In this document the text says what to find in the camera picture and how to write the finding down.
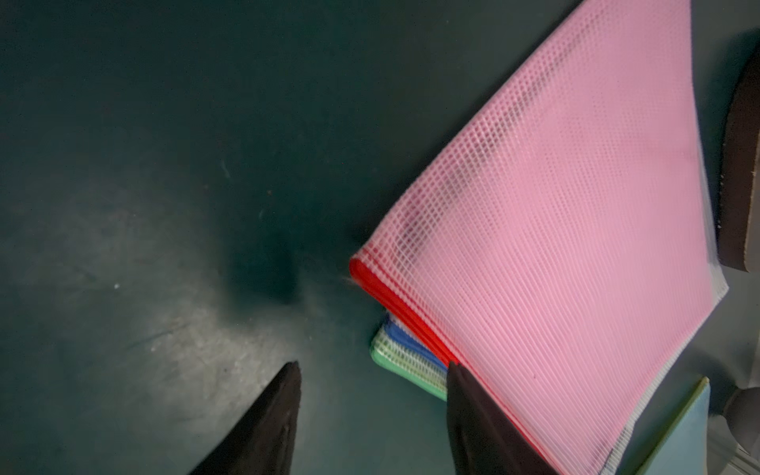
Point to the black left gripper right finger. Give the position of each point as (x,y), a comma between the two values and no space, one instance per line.
(482,439)

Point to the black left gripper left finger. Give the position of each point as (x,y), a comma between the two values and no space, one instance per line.
(263,440)

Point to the pink mesh document bag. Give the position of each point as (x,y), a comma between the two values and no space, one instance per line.
(557,246)

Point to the stack of coloured document bags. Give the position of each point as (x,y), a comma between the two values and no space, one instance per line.
(682,445)

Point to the bronze scroll stand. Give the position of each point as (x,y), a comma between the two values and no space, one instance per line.
(738,220)

